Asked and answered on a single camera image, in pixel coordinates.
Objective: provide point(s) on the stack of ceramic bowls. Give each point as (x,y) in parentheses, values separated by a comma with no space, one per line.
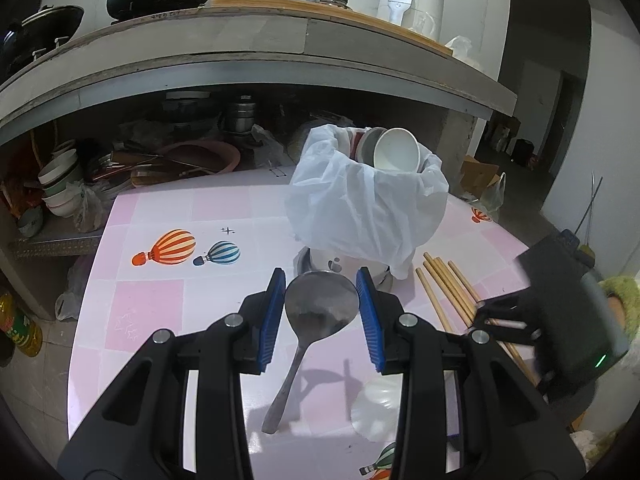
(60,180)

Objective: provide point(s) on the white floor plastic bag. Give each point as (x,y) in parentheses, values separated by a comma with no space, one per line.
(70,300)

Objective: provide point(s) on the black trash bin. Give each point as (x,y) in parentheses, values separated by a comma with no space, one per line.
(522,152)

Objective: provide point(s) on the crumpled clear plastic bag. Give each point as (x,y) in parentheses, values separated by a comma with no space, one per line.
(459,47)

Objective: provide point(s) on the steel wok lid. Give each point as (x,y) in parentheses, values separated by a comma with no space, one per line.
(50,13)

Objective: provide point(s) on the large steel spoon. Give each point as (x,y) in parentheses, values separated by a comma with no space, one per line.
(320,305)

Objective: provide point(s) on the white plastic bag liner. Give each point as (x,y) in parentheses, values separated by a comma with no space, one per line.
(350,210)

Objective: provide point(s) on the white air fryer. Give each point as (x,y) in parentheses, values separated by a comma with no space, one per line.
(410,10)

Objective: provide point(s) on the black wok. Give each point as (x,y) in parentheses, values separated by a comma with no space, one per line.
(40,40)

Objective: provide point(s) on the stacked steel pots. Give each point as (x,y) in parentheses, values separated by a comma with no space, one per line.
(240,115)

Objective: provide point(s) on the pink plastic basin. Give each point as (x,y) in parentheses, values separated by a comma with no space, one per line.
(220,155)

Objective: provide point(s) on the blue dustpan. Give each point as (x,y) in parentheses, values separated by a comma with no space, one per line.
(570,240)

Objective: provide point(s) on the cardboard box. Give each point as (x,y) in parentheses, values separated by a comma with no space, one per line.
(475,175)

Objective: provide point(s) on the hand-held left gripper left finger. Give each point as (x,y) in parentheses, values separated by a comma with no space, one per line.
(271,320)

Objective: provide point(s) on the translucent plastic bag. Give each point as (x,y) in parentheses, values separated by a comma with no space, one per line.
(492,195)

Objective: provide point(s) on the yellow cooking oil bottle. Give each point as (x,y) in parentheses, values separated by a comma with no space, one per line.
(20,325)

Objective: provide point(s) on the concrete kitchen counter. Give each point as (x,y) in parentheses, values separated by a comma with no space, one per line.
(250,40)

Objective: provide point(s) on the glass pickle jar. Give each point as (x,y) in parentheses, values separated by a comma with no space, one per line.
(334,2)

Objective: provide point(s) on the white ceramic spoon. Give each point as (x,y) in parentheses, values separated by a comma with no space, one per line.
(397,152)

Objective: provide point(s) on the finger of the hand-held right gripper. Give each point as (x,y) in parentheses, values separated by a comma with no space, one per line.
(522,337)
(505,307)

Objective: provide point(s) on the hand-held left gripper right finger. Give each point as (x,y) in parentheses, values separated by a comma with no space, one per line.
(370,320)

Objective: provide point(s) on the wooden cutting board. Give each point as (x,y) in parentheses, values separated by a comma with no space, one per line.
(325,15)

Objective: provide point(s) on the bunch of wooden chopsticks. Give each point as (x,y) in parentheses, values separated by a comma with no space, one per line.
(440,285)

